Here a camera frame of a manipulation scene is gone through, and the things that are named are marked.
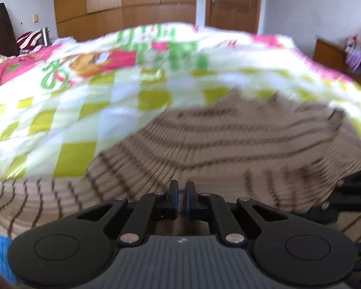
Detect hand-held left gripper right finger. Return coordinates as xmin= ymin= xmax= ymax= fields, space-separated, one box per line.
xmin=185 ymin=181 xmax=289 ymax=246

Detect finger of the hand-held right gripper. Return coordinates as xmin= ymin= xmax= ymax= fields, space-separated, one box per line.
xmin=320 ymin=195 xmax=361 ymax=227
xmin=337 ymin=166 xmax=361 ymax=195

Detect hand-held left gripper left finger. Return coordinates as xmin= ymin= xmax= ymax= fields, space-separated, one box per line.
xmin=76 ymin=180 xmax=180 ymax=246

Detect beige striped knit sweater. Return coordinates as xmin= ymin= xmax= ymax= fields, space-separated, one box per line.
xmin=0 ymin=89 xmax=361 ymax=243

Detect checkered printed blanket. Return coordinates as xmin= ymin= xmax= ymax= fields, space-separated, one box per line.
xmin=0 ymin=22 xmax=361 ymax=181

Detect pink patterned cloth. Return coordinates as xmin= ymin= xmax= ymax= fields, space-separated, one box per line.
xmin=344 ymin=34 xmax=361 ymax=73

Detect wooden side table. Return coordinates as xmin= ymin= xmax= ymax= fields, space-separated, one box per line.
xmin=314 ymin=38 xmax=361 ymax=92

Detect blue cloth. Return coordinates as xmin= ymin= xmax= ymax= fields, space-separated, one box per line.
xmin=0 ymin=228 xmax=17 ymax=285

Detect wooden door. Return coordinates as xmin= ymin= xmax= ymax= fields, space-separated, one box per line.
xmin=205 ymin=0 xmax=264 ymax=33

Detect wooden wardrobe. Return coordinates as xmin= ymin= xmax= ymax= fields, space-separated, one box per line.
xmin=52 ymin=0 xmax=199 ymax=41

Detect red white striped cloth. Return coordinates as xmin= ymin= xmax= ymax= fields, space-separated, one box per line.
xmin=16 ymin=31 xmax=45 ymax=55

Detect dark wooden headboard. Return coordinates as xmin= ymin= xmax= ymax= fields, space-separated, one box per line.
xmin=0 ymin=2 xmax=20 ymax=57

